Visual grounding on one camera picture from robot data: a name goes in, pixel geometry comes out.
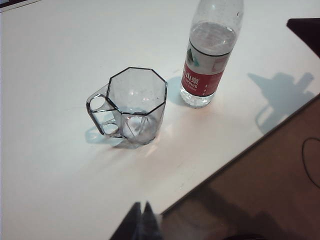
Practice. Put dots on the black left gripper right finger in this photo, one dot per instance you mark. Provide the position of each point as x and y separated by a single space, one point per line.
151 225

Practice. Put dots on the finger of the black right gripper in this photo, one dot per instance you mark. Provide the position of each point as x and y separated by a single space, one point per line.
308 32

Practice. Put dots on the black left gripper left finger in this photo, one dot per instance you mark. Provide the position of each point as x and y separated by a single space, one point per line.
131 225

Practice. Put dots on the clear plastic water bottle red label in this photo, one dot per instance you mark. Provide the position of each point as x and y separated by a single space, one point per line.
202 82

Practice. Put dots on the clear grey faceted mug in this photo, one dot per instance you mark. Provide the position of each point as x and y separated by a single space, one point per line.
136 87

